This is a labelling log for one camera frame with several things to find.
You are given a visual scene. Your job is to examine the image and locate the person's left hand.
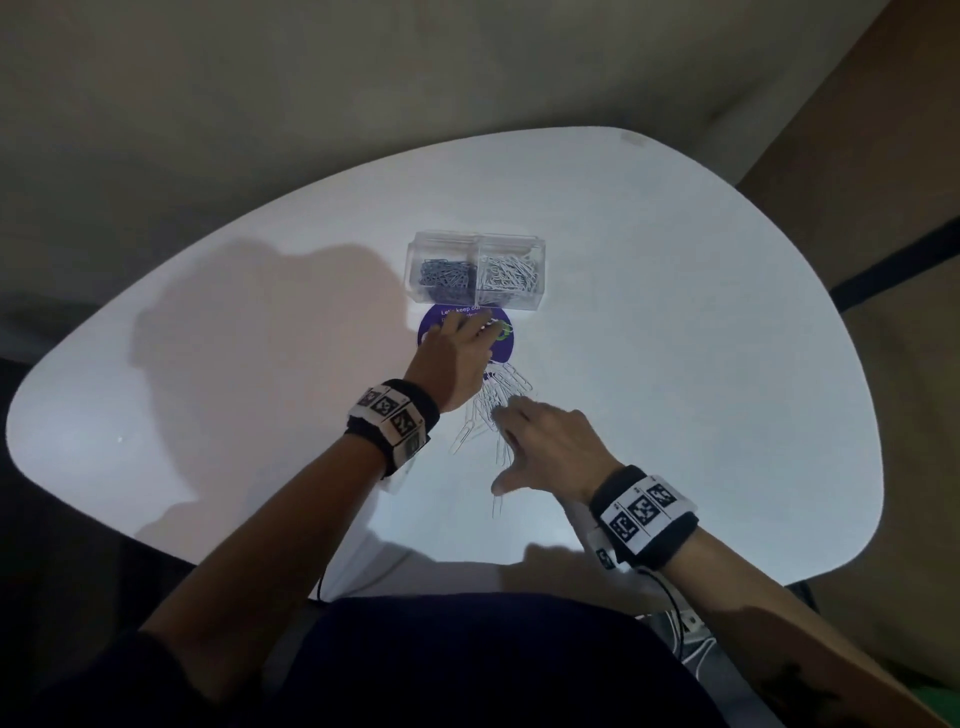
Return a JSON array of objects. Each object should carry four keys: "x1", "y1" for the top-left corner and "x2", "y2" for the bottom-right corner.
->
[{"x1": 404, "y1": 311, "x2": 502, "y2": 415}]

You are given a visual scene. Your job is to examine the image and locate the person's right hand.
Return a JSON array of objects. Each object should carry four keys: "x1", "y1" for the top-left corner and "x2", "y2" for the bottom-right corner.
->
[{"x1": 491, "y1": 397, "x2": 628, "y2": 505}]

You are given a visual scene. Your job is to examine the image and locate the pile of mixed paper clips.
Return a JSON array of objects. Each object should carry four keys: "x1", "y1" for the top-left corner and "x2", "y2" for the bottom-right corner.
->
[{"x1": 448, "y1": 363, "x2": 535, "y2": 519}]

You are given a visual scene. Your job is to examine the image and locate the cluster of sorted blue clips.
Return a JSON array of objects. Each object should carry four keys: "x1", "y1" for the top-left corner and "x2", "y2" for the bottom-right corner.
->
[{"x1": 418, "y1": 258, "x2": 478, "y2": 294}]

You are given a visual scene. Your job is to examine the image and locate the clear plastic two-compartment box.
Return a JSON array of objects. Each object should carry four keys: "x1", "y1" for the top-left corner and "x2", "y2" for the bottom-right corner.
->
[{"x1": 404, "y1": 230, "x2": 547, "y2": 310}]

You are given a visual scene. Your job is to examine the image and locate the person's left forearm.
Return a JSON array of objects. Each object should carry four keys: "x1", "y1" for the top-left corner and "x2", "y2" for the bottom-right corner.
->
[{"x1": 138, "y1": 431, "x2": 388, "y2": 706}]

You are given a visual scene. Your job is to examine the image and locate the person's right forearm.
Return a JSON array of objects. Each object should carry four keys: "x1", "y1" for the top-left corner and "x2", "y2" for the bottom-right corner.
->
[{"x1": 663, "y1": 528, "x2": 950, "y2": 728}]

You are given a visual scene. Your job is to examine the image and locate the person's dark blue clothing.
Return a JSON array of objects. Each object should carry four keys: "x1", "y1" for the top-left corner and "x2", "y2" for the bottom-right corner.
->
[{"x1": 0, "y1": 592, "x2": 729, "y2": 728}]

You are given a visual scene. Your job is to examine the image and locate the round purple sticker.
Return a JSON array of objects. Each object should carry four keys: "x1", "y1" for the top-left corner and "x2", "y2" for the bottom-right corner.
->
[{"x1": 416, "y1": 303, "x2": 517, "y2": 370}]

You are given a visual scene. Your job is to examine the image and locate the black left wristband with markers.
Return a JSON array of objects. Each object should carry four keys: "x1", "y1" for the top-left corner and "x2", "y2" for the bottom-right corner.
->
[{"x1": 344, "y1": 378, "x2": 442, "y2": 480}]

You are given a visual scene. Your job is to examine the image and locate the black wristband with markers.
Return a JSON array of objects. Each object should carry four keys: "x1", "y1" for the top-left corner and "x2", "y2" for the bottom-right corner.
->
[
  {"x1": 588, "y1": 464, "x2": 700, "y2": 571},
  {"x1": 344, "y1": 378, "x2": 442, "y2": 480}
]

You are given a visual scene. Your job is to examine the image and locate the black right wristband with markers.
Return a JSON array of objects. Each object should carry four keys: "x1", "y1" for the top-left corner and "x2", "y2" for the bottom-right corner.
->
[{"x1": 588, "y1": 464, "x2": 700, "y2": 571}]

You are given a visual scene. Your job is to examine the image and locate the black bar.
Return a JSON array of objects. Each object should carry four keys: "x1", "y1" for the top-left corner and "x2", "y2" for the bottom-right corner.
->
[{"x1": 828, "y1": 217, "x2": 960, "y2": 313}]

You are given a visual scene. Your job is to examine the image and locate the green object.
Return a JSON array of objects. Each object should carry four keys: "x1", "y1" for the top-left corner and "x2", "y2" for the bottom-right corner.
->
[{"x1": 911, "y1": 674, "x2": 960, "y2": 728}]

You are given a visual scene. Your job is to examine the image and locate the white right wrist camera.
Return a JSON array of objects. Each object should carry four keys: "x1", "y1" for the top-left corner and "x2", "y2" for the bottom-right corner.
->
[{"x1": 592, "y1": 524, "x2": 625, "y2": 574}]

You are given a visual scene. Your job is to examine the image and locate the black right camera cable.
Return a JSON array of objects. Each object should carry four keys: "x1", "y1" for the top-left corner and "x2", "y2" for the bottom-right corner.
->
[{"x1": 637, "y1": 566, "x2": 688, "y2": 661}]

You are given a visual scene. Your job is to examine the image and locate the white cables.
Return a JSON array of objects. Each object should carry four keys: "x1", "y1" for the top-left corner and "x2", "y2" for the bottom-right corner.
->
[{"x1": 644, "y1": 607, "x2": 725, "y2": 680}]

